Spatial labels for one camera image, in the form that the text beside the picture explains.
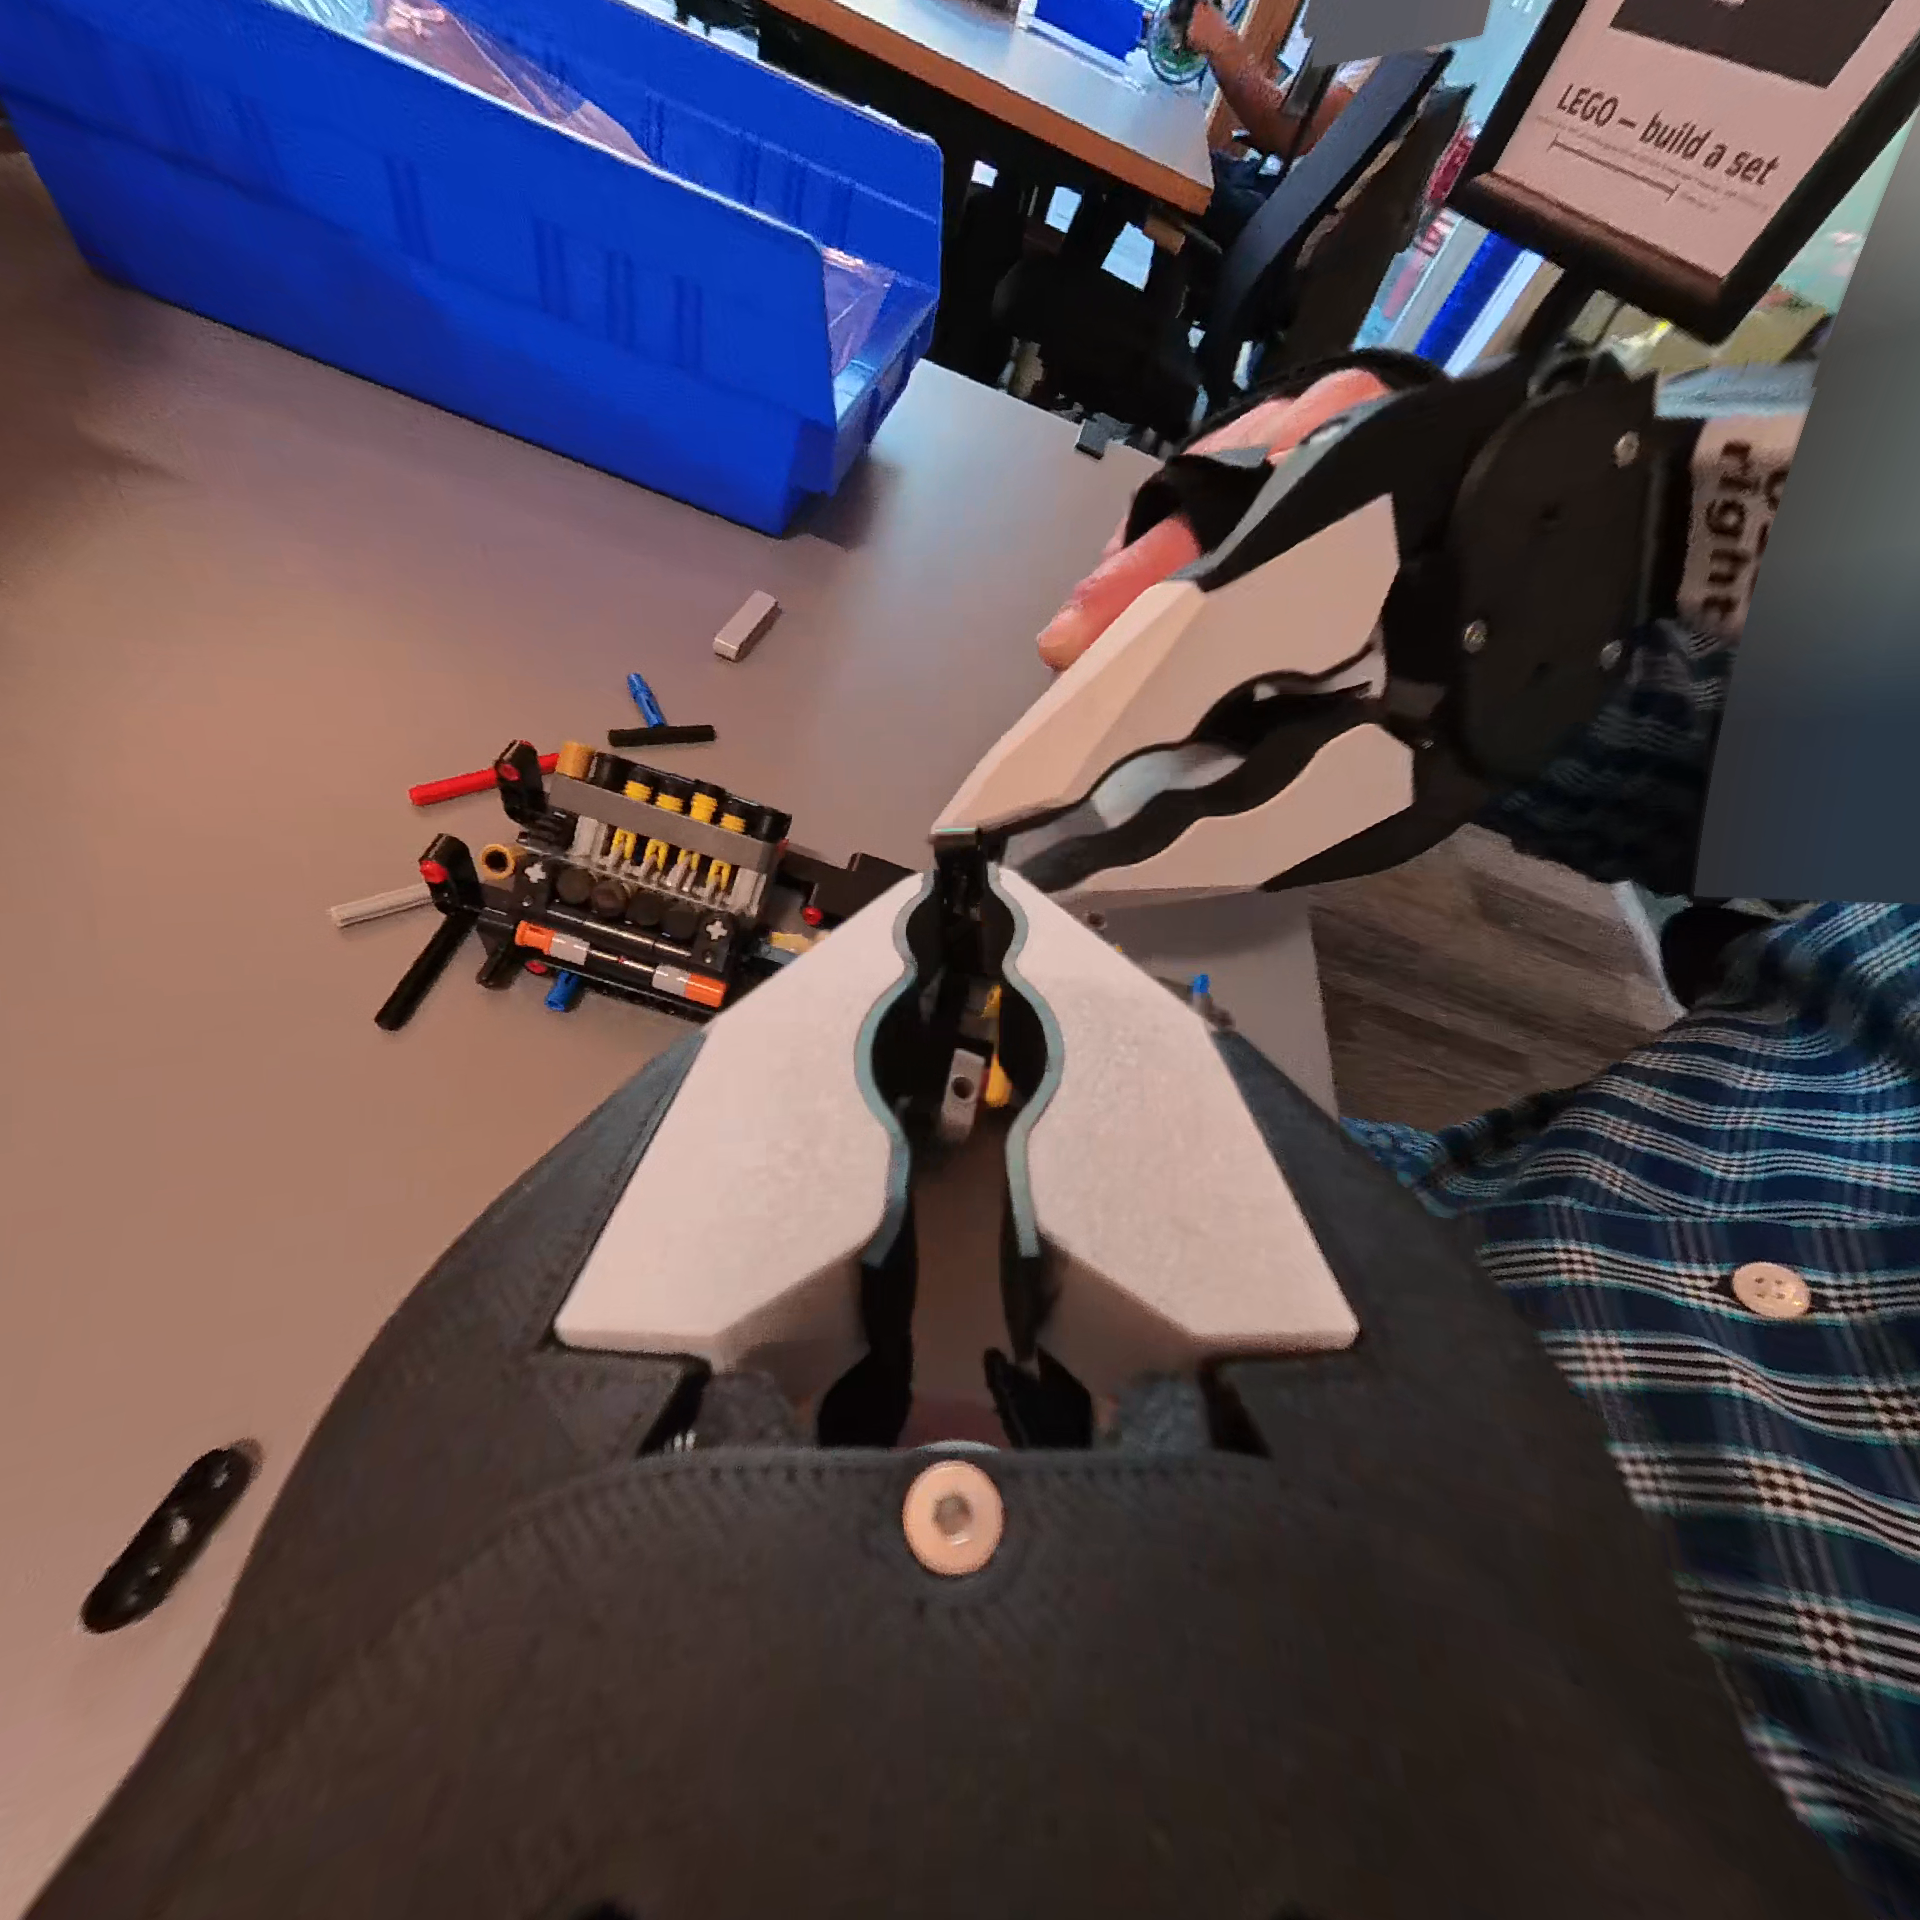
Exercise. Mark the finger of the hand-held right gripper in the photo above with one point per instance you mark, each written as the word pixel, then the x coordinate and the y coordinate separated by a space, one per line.
pixel 1320 811
pixel 1140 691

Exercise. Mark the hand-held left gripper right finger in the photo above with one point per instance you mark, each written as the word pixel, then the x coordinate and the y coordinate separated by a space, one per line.
pixel 1186 1187

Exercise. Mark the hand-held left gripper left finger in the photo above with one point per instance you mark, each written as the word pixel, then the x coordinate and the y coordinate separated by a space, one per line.
pixel 720 1187

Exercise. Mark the yellow and black lego assembly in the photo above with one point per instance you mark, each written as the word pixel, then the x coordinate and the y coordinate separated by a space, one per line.
pixel 960 1081

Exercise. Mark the black lego engine assembly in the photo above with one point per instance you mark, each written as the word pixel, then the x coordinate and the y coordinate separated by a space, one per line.
pixel 660 871

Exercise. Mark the grey lego brick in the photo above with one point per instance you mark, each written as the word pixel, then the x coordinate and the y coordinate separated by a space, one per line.
pixel 746 625

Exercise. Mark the light grey lego axle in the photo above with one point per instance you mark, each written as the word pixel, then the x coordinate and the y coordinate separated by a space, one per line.
pixel 377 907

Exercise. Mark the black lego axle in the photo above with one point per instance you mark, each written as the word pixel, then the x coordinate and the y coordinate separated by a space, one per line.
pixel 660 736

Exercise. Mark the red lego axle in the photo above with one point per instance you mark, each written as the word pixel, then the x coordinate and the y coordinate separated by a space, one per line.
pixel 459 786

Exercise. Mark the black three-hole lego beam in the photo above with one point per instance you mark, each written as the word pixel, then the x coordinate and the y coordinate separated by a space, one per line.
pixel 164 1533

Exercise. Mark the person's right hand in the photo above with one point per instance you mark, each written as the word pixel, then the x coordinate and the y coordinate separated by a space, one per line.
pixel 1119 578

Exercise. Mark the black office chair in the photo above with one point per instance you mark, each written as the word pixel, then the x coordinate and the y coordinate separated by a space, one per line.
pixel 1320 227

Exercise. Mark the black-framed sign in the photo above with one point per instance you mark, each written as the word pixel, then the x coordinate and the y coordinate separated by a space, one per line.
pixel 1682 151

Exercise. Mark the person's blue plaid shirt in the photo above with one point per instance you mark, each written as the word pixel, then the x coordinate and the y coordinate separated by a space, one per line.
pixel 1697 1427

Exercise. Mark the wood-edged table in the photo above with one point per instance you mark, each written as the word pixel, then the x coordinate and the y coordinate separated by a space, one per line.
pixel 1019 91

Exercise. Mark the blue plastic bin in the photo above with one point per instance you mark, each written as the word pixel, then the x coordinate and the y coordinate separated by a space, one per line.
pixel 450 257

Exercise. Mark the clear plastic bag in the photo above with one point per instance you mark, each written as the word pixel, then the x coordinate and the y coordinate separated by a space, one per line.
pixel 496 59

